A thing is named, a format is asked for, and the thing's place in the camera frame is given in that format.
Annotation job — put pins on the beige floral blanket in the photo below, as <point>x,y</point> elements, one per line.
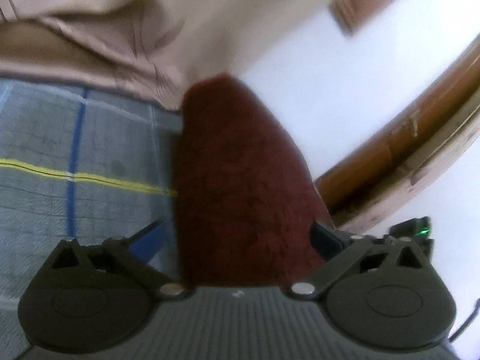
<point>150,26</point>

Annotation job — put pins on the maroon knitted garment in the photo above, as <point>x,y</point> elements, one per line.
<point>240,180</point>

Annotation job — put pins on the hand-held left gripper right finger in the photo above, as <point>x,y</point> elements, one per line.
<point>325,237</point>

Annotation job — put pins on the wooden picture frame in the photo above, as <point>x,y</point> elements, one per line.
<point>360,3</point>

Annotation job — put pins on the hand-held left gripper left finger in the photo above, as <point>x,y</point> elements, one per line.
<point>149,240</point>

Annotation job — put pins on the wooden bed frame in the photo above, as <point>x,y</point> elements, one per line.
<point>412,146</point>

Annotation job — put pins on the grey plaid bed sheet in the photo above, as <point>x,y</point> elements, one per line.
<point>75,157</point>

